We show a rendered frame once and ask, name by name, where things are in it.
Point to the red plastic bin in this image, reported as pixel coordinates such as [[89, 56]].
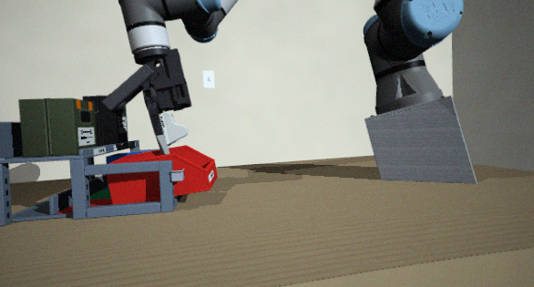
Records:
[[144, 186]]

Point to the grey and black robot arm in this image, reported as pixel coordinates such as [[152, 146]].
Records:
[[395, 45]]

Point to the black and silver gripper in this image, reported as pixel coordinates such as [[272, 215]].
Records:
[[160, 96]]

